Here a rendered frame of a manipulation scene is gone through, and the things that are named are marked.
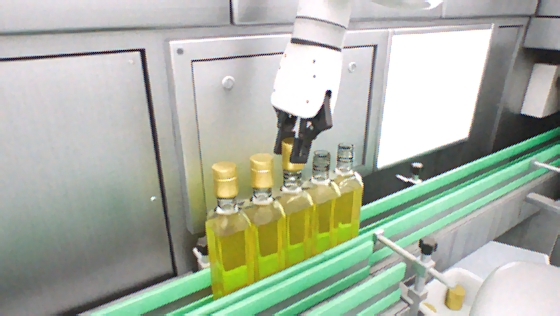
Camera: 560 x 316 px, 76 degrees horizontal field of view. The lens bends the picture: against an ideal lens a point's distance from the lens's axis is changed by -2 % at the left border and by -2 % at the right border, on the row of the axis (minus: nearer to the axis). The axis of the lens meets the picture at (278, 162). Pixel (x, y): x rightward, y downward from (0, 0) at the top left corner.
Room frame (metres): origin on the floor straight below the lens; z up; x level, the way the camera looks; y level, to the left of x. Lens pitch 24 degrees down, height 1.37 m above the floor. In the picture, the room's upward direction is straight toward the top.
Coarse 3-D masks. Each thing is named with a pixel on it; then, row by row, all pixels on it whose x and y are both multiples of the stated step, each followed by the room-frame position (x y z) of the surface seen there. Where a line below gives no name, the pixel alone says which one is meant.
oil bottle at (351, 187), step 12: (336, 180) 0.56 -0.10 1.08; (348, 180) 0.56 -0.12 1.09; (360, 180) 0.57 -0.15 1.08; (348, 192) 0.55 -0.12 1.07; (360, 192) 0.57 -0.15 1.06; (348, 204) 0.56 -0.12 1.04; (360, 204) 0.57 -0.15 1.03; (348, 216) 0.56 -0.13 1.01; (348, 228) 0.56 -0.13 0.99; (348, 240) 0.56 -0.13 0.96
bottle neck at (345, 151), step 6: (342, 144) 0.59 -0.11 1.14; (348, 144) 0.59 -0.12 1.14; (342, 150) 0.57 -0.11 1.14; (348, 150) 0.57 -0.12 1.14; (342, 156) 0.57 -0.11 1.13; (348, 156) 0.57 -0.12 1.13; (342, 162) 0.57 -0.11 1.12; (348, 162) 0.57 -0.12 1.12; (336, 168) 0.58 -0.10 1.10; (342, 168) 0.57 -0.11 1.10; (348, 168) 0.57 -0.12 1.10
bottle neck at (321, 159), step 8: (320, 152) 0.56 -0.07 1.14; (328, 152) 0.55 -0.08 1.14; (320, 160) 0.54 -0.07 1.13; (328, 160) 0.54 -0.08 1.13; (312, 168) 0.55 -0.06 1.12; (320, 168) 0.54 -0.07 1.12; (328, 168) 0.54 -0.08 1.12; (312, 176) 0.55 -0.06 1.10; (320, 176) 0.54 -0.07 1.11; (328, 176) 0.54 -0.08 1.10
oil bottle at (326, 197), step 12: (312, 192) 0.53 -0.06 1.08; (324, 192) 0.52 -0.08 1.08; (336, 192) 0.53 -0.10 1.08; (324, 204) 0.52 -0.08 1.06; (336, 204) 0.53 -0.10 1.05; (324, 216) 0.52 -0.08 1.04; (336, 216) 0.53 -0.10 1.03; (324, 228) 0.52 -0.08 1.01; (336, 228) 0.54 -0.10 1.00; (312, 240) 0.52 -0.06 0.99; (324, 240) 0.52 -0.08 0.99; (336, 240) 0.54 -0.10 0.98; (312, 252) 0.52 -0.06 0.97
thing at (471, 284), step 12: (456, 276) 0.61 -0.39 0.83; (468, 276) 0.60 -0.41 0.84; (432, 288) 0.56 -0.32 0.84; (444, 288) 0.59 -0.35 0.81; (468, 288) 0.59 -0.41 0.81; (432, 300) 0.56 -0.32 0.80; (444, 300) 0.59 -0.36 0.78; (468, 300) 0.58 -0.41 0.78; (432, 312) 0.49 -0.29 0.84; (444, 312) 0.56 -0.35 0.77; (456, 312) 0.56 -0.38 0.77; (468, 312) 0.56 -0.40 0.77
